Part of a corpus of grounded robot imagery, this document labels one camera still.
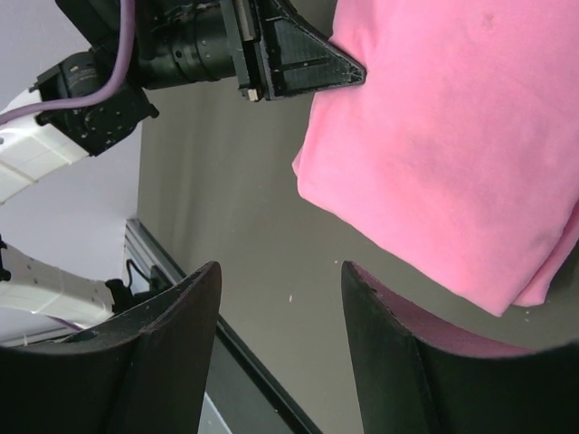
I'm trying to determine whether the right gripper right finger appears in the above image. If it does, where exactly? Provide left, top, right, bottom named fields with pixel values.
left=341, top=261, right=578, bottom=433

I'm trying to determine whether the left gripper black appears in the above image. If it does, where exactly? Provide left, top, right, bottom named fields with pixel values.
left=56, top=0, right=367, bottom=103

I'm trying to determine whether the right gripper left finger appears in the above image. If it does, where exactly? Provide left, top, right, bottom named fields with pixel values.
left=1, top=262, right=222, bottom=433

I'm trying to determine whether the pink t shirt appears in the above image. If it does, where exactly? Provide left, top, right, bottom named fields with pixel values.
left=292, top=1, right=578, bottom=317

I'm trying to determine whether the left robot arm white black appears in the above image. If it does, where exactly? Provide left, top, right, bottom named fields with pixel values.
left=1, top=1, right=366, bottom=200

